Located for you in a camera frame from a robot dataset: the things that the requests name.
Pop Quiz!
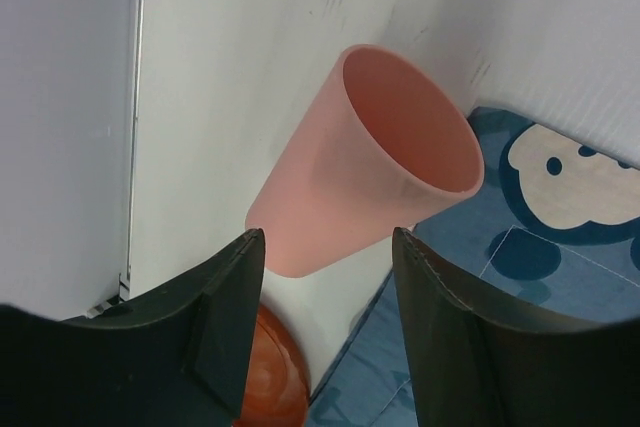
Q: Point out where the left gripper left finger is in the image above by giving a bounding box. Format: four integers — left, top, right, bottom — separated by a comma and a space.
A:
1, 229, 265, 426

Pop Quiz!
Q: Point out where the pink plastic cup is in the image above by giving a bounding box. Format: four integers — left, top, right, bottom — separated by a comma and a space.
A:
245, 44, 484, 278

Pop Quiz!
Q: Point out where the blue letter-print cloth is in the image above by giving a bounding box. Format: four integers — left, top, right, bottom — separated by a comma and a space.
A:
307, 107, 639, 426

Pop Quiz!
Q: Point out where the left aluminium frame post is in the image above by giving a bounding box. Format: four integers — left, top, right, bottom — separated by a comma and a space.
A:
87, 0, 149, 318

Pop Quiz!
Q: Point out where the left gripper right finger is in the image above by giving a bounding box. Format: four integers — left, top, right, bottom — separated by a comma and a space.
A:
392, 228, 639, 426

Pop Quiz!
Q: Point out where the red plastic plate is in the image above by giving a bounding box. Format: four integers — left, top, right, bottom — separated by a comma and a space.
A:
233, 305, 311, 426

